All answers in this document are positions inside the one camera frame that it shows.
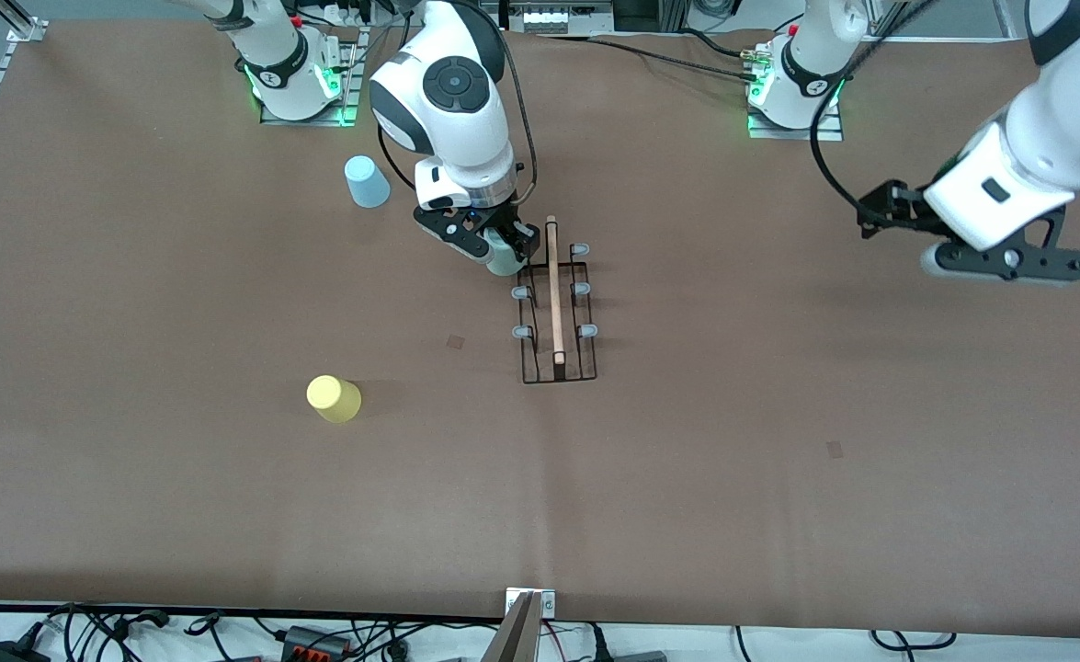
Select mint green plastic cup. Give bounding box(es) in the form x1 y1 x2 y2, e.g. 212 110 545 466
486 230 527 278

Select black wire cup holder rack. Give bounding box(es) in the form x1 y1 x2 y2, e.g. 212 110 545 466
510 215 599 385

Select yellow plastic cup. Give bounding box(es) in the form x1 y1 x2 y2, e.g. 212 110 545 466
306 374 363 425

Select light blue plastic cup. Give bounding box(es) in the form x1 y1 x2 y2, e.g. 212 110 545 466
344 154 392 210

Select grey connector device box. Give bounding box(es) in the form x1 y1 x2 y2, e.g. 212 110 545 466
507 0 616 35

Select white power strip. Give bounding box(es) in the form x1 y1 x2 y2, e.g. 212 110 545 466
296 0 380 29

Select brown table cover mat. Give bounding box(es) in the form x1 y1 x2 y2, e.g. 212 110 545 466
0 18 1080 640

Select black box orange terminals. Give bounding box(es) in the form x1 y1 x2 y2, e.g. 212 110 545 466
280 625 354 662

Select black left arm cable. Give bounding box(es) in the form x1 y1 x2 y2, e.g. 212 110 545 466
810 0 940 214

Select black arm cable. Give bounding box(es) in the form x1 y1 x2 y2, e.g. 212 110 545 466
376 18 540 223
810 0 940 214

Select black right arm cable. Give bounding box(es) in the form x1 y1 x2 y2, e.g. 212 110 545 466
376 18 540 223

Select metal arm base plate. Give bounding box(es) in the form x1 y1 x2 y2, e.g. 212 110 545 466
747 108 845 142
259 26 363 127

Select aluminium frame profile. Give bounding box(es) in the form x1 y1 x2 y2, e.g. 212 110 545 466
870 0 927 38

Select short black table cable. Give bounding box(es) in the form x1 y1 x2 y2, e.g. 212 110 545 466
682 26 757 60

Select long black table cable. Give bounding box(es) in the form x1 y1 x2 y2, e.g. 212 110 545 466
585 33 761 82

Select aluminium camera mount post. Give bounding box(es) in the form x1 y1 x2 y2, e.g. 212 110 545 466
480 587 559 662

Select aluminium profile corner post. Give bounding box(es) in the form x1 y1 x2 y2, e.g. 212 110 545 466
0 0 49 43

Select black looped floor cable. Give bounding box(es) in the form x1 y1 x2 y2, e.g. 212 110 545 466
48 602 173 645

